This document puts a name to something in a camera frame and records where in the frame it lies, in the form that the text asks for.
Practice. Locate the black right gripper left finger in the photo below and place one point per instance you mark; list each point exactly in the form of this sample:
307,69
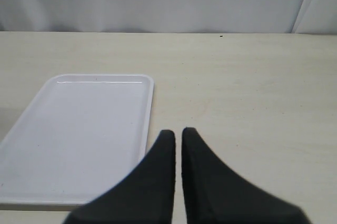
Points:
146,195

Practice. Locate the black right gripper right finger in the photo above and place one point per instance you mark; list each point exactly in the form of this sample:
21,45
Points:
214,193

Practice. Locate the white plastic tray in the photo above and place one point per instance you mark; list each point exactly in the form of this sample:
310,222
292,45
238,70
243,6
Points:
79,136

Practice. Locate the white fabric backdrop curtain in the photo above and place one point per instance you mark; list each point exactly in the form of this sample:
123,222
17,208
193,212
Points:
171,16

